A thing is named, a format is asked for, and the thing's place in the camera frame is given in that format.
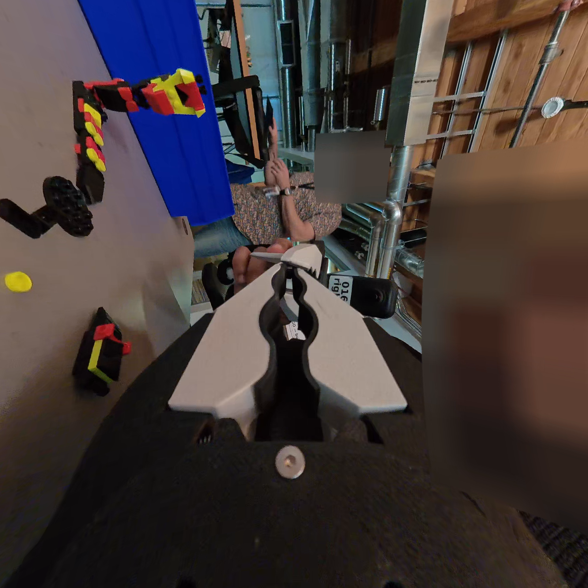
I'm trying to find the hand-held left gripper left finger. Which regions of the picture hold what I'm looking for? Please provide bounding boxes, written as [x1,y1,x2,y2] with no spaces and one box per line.
[168,265,282,441]

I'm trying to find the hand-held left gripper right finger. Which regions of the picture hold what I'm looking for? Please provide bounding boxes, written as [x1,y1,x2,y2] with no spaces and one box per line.
[293,268,409,439]

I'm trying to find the black and red lego assembly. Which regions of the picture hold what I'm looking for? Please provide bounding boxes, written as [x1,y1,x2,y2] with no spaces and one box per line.
[72,307,132,397]

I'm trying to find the red yellow black lego dragon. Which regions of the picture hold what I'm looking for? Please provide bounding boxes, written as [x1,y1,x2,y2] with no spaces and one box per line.
[72,68,207,206]

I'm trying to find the black round lego plate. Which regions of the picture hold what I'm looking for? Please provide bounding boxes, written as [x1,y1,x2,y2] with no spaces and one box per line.
[42,176,95,238]

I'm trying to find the small black lego plate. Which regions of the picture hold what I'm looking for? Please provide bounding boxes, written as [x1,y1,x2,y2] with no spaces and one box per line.
[25,202,56,228]
[0,198,44,239]

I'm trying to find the person's right hand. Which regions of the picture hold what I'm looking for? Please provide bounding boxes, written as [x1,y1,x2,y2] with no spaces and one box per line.
[232,238,295,296]

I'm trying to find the blue plastic bin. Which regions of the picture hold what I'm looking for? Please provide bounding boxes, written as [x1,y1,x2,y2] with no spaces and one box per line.
[78,0,236,227]

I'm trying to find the small silver cylinder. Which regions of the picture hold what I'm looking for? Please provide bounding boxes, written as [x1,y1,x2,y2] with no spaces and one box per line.
[371,86,390,125]

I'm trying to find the desk with wooden edge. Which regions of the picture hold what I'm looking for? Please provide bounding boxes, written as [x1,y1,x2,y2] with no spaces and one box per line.
[230,0,262,161]

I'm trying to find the metal strut rails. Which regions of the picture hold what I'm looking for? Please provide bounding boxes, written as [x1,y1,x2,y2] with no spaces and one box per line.
[425,28,508,154]

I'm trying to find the metal conduit pipe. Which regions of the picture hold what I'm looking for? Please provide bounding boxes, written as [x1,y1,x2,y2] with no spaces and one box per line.
[509,5,572,149]

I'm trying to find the wooden ceiling beam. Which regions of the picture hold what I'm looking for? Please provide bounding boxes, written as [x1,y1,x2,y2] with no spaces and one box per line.
[446,0,588,44]

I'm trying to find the grey round duct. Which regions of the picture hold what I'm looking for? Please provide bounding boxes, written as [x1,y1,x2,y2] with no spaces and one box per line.
[326,0,350,131]
[301,0,324,129]
[276,0,299,148]

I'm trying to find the silver rectangular duct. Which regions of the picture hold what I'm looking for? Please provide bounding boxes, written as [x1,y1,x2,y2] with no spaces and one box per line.
[385,0,453,147]

